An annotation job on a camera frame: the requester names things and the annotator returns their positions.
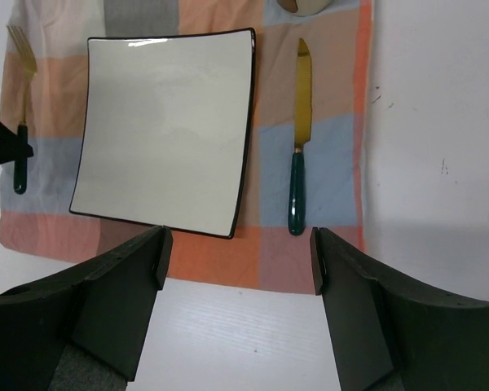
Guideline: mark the gold knife green handle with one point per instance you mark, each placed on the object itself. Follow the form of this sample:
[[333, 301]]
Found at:
[[302, 135]]

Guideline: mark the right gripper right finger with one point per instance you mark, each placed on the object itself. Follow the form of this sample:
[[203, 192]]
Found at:
[[390, 331]]

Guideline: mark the square white plate black rim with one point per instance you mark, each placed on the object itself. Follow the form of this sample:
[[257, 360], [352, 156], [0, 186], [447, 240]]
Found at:
[[167, 130]]

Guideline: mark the beige metal cup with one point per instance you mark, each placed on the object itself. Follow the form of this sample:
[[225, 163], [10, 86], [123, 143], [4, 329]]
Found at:
[[302, 8]]

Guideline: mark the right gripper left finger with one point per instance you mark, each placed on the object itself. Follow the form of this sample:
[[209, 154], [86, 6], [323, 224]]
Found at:
[[84, 328]]

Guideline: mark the gold fork green handle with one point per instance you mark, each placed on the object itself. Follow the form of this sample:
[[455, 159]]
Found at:
[[28, 62]]

